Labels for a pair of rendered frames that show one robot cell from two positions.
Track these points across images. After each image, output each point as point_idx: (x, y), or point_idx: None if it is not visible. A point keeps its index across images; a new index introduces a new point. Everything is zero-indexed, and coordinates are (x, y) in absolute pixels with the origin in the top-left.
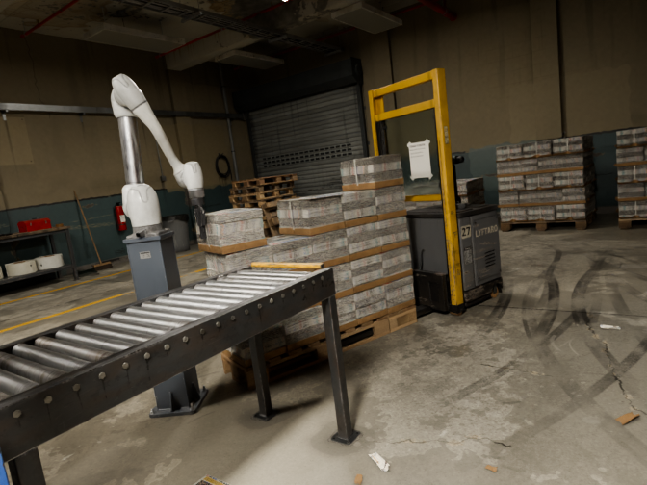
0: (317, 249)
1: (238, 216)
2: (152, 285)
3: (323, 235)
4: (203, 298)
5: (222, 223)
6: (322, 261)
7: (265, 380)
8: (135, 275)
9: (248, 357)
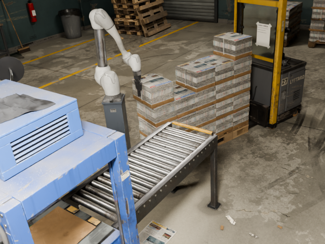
0: (199, 99)
1: (160, 87)
2: (116, 125)
3: (203, 91)
4: (160, 154)
5: (153, 92)
6: (201, 105)
7: None
8: (107, 120)
9: None
